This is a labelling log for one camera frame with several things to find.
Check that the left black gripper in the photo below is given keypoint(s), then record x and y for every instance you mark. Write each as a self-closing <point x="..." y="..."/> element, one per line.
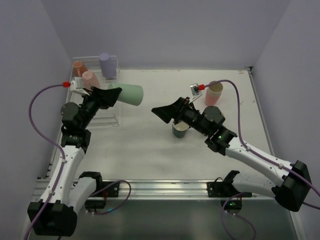
<point x="97" y="96"/>

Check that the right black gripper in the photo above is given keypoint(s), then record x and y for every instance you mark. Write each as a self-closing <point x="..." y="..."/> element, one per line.
<point x="180" y="110"/>

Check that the dark green ceramic mug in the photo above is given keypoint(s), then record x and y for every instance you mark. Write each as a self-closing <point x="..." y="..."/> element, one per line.
<point x="179" y="129"/>

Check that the light green plastic cup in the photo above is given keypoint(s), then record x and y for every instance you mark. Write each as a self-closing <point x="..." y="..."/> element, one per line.
<point x="130" y="94"/>

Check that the lavender plastic cup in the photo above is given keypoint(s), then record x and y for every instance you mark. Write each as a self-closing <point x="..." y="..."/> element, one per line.
<point x="107" y="66"/>

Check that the beige plastic cup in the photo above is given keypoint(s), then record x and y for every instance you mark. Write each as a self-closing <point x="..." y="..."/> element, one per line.
<point x="215" y="89"/>

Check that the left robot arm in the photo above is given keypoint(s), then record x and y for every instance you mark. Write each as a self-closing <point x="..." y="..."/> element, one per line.
<point x="56" y="212"/>

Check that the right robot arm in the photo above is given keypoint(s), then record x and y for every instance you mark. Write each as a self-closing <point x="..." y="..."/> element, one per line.
<point x="288" y="183"/>

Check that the light pink plastic cup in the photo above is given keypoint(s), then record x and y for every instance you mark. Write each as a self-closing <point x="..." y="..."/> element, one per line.
<point x="90" y="80"/>

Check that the orange plastic cup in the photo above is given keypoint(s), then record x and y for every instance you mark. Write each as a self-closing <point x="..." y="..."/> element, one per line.
<point x="78" y="68"/>

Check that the left black controller box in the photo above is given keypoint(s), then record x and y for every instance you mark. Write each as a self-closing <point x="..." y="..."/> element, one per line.
<point x="94" y="205"/>

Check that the black controller box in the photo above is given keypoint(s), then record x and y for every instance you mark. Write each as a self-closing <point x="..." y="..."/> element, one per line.
<point x="234" y="206"/>
<point x="94" y="205"/>

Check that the right black controller box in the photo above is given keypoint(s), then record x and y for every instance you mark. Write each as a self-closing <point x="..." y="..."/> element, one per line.
<point x="234" y="206"/>

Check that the white wire dish rack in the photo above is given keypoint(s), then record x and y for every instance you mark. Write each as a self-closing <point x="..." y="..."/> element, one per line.
<point x="107" y="115"/>

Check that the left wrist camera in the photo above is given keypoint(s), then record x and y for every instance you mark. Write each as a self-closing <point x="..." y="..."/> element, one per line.
<point x="77" y="87"/>

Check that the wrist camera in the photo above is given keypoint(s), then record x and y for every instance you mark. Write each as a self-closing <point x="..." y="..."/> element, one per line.
<point x="196" y="91"/>
<point x="77" y="87"/>

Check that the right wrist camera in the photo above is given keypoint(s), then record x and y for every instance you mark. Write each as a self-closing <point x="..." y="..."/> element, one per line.
<point x="196" y="91"/>

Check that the aluminium mounting rail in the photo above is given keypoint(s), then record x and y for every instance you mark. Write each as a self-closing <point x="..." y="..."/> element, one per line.
<point x="179" y="190"/>

